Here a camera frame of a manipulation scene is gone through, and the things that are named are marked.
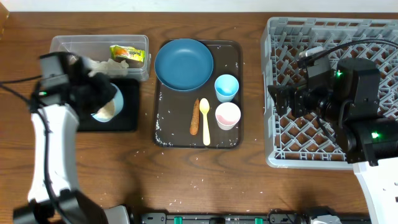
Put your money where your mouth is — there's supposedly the light blue cup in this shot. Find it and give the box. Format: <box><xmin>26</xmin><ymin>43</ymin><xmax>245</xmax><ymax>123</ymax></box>
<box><xmin>215</xmin><ymin>74</ymin><xmax>239</xmax><ymax>103</ymax></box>

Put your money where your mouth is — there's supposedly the dark brown serving tray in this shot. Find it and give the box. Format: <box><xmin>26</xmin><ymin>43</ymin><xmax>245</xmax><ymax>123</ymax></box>
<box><xmin>153</xmin><ymin>40</ymin><xmax>243</xmax><ymax>149</ymax></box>

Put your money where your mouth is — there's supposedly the yellow snack wrapper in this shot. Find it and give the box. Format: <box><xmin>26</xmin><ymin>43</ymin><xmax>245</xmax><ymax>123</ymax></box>
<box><xmin>109</xmin><ymin>45</ymin><xmax>146</xmax><ymax>62</ymax></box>

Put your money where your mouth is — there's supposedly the orange carrot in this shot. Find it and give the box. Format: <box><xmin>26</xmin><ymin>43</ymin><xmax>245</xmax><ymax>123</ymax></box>
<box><xmin>190</xmin><ymin>99</ymin><xmax>200</xmax><ymax>135</ymax></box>

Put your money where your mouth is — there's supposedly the yellow plastic spoon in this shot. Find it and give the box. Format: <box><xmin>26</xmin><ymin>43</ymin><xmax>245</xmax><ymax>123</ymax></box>
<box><xmin>200</xmin><ymin>98</ymin><xmax>211</xmax><ymax>146</ymax></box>

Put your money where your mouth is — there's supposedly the grey dishwasher rack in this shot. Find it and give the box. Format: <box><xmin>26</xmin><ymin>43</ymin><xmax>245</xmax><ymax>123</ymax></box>
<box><xmin>261</xmin><ymin>17</ymin><xmax>397</xmax><ymax>170</ymax></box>

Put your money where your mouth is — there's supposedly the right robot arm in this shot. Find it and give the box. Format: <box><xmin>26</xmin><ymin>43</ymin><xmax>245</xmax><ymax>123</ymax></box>
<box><xmin>268</xmin><ymin>58</ymin><xmax>397</xmax><ymax>223</ymax></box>

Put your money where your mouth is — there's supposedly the black rectangular tray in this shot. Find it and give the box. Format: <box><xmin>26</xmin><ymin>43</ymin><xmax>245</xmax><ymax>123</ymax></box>
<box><xmin>78</xmin><ymin>78</ymin><xmax>140</xmax><ymax>132</ymax></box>

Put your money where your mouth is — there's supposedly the dark blue plate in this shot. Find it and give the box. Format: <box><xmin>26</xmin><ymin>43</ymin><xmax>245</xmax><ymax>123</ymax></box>
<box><xmin>154</xmin><ymin>39</ymin><xmax>214</xmax><ymax>91</ymax></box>

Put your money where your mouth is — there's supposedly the light blue bowl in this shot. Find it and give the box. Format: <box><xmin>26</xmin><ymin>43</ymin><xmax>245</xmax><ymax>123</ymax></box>
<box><xmin>91</xmin><ymin>83</ymin><xmax>124</xmax><ymax>123</ymax></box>

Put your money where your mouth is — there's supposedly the pink cup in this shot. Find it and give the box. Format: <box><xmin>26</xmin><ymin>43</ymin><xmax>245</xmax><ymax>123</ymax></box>
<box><xmin>215</xmin><ymin>102</ymin><xmax>241</xmax><ymax>131</ymax></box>

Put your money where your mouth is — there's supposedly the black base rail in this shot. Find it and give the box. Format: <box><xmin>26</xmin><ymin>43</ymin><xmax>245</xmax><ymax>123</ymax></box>
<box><xmin>139</xmin><ymin>211</ymin><xmax>374</xmax><ymax>224</ymax></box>

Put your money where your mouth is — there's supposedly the white rice pile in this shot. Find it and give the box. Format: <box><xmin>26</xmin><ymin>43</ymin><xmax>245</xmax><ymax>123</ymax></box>
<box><xmin>93</xmin><ymin>100</ymin><xmax>116</xmax><ymax>120</ymax></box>

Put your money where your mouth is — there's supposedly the white tissue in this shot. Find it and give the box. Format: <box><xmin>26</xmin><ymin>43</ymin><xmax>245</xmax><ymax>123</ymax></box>
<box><xmin>88</xmin><ymin>58</ymin><xmax>129</xmax><ymax>77</ymax></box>

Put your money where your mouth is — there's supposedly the clear plastic bin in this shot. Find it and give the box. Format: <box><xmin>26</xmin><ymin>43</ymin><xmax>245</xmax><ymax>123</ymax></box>
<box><xmin>49</xmin><ymin>34</ymin><xmax>151</xmax><ymax>82</ymax></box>

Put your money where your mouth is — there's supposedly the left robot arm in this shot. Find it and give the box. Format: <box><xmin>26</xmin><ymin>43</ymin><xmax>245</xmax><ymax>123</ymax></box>
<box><xmin>13</xmin><ymin>52</ymin><xmax>117</xmax><ymax>223</ymax></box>

